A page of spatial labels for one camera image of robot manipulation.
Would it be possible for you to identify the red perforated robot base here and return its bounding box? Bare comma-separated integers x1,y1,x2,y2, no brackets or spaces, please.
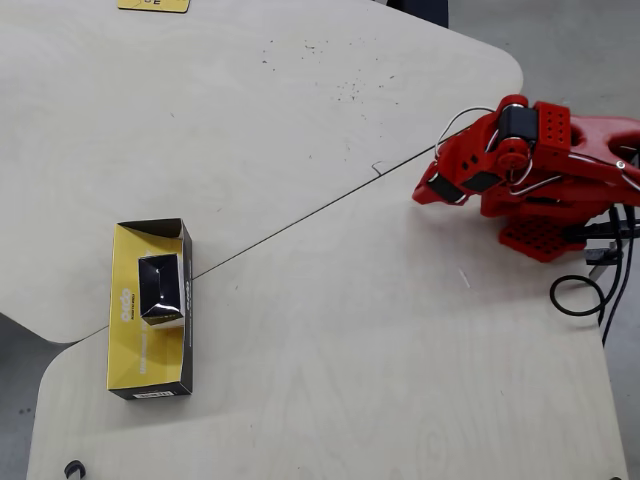
498,207,590,264

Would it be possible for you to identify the yellow card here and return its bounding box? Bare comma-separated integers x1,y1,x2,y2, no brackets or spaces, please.
117,0,191,14

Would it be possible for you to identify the small black and white box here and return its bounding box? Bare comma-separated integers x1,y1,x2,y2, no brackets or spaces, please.
137,253,188,330

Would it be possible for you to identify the looped black cable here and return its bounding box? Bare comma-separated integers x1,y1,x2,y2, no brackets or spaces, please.
549,205,626,317

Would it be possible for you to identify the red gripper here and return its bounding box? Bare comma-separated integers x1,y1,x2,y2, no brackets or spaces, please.
412,112,531,207

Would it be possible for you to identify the yellow and black open box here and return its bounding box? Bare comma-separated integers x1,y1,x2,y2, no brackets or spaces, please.
106,217,195,401

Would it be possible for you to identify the white servo wire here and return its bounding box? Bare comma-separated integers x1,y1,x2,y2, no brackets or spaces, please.
434,105,500,152

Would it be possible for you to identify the straight black cable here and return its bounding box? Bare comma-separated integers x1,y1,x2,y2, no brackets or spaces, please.
601,207,640,347

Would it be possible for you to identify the black table clamp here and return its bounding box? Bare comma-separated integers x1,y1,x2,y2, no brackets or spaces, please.
579,219,625,282

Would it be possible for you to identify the dark furniture piece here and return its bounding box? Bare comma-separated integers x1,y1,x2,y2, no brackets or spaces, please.
386,0,450,27

